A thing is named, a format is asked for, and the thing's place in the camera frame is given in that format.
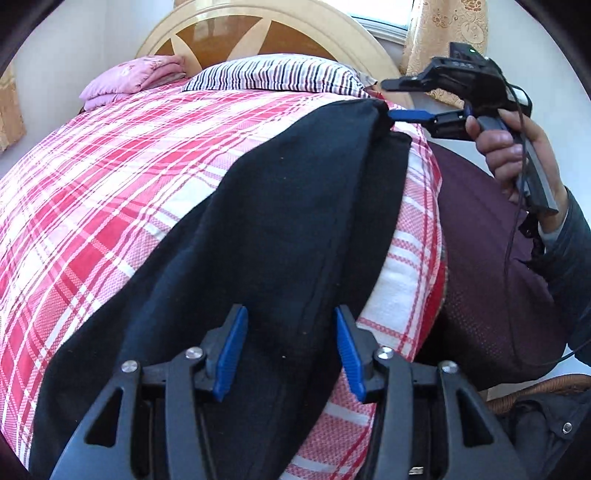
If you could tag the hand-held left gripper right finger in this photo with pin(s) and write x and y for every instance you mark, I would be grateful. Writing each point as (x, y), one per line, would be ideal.
(350, 355)

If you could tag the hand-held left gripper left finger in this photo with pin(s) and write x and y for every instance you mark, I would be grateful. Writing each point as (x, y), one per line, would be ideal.
(228, 355)

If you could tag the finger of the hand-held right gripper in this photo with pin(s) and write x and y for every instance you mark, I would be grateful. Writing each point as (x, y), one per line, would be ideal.
(411, 83)
(411, 115)

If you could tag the black pants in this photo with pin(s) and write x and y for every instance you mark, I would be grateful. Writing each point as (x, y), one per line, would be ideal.
(277, 221)

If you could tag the person's right forearm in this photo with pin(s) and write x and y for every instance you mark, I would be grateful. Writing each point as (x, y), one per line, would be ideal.
(572, 258)

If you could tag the person's right hand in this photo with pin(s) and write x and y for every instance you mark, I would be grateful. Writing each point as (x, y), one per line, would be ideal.
(498, 147)

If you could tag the beige floral curtain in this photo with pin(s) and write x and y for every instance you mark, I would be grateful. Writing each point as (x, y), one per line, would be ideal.
(9, 115)
(443, 27)

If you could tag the window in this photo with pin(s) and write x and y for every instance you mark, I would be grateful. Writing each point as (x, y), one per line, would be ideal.
(388, 18)

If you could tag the striped pillow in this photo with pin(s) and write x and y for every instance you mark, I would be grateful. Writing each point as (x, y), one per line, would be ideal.
(277, 74)

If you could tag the dark purple seat cushion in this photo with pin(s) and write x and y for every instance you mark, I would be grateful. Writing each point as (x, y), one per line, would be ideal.
(480, 277)

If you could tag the wicker chair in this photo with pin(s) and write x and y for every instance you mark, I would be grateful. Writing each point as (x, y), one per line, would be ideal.
(545, 385)

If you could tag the wooden headboard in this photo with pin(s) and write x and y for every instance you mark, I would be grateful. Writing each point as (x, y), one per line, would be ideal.
(217, 37)

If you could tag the red plaid bed sheet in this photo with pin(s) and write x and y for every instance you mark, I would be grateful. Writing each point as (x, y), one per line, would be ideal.
(115, 184)

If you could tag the dark grey jacket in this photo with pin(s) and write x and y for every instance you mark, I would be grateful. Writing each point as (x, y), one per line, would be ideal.
(545, 438)

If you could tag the pink folded blanket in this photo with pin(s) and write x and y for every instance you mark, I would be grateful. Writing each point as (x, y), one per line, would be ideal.
(124, 78)

